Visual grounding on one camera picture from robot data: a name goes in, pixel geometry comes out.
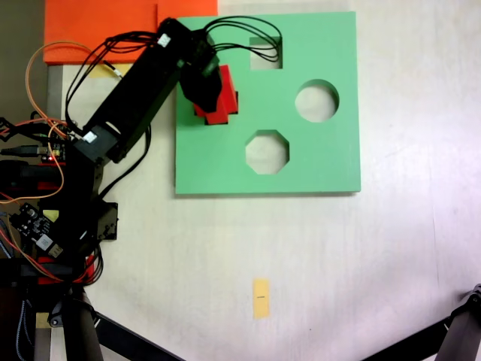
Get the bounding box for red cross columnar block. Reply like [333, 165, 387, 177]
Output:
[192, 64, 241, 126]

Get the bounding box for yellow tape with black mark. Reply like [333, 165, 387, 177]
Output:
[252, 278, 271, 320]

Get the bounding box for green shape hole board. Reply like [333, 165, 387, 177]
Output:
[174, 11, 362, 197]

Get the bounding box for black arm servo cable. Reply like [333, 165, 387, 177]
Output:
[65, 32, 161, 132]

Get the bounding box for red black table clamp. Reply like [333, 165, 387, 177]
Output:
[20, 255, 95, 287]
[0, 159, 65, 191]

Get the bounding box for black circuit board silver connector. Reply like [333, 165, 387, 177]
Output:
[9, 202, 64, 259]

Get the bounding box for circuit board with green terminal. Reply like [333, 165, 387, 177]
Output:
[44, 123, 76, 165]

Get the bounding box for orange flat block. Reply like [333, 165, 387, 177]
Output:
[43, 0, 219, 64]

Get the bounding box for red wire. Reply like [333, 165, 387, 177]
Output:
[0, 118, 61, 142]

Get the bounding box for blue braided cable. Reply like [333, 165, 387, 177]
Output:
[17, 299, 37, 361]

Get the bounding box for long orange wire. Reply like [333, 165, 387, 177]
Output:
[0, 40, 106, 206]

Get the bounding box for black gripper cable loops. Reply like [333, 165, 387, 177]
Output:
[204, 14, 283, 63]

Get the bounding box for black tripod leg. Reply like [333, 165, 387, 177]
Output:
[59, 289, 105, 361]
[435, 284, 481, 361]

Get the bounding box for long black cable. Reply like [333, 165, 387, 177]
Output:
[101, 59, 153, 199]

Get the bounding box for curved black gripper finger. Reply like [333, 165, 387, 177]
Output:
[180, 73, 223, 114]

